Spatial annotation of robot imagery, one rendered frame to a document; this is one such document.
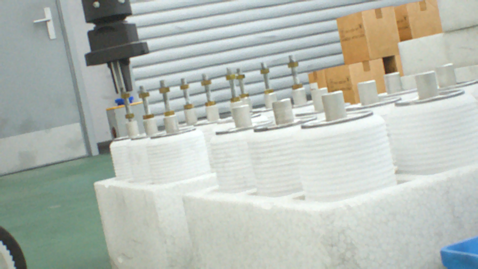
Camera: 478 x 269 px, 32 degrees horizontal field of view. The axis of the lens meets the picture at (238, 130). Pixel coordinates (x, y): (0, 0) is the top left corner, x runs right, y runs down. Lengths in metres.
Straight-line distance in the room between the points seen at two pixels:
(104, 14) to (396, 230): 0.88
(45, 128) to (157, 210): 5.26
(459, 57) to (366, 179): 3.34
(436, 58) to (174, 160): 3.11
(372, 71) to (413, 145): 4.30
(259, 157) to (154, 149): 0.41
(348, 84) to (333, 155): 4.34
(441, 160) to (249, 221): 0.22
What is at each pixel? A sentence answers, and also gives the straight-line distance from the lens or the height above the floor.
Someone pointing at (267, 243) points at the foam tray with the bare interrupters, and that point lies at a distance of 0.91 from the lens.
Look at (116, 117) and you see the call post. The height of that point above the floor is 0.29.
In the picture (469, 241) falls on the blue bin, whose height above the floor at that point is 0.12.
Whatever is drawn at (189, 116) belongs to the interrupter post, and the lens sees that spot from 1.62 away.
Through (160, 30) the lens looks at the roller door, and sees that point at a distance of 6.76.
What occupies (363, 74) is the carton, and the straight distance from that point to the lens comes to 5.17.
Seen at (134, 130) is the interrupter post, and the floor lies 0.26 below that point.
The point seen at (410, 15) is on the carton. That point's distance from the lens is 5.44.
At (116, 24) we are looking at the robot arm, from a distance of 1.57.
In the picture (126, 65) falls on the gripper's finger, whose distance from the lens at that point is 1.59.
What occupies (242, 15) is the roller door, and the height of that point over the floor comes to 0.86.
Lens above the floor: 0.31
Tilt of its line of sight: 3 degrees down
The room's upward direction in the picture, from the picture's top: 11 degrees counter-clockwise
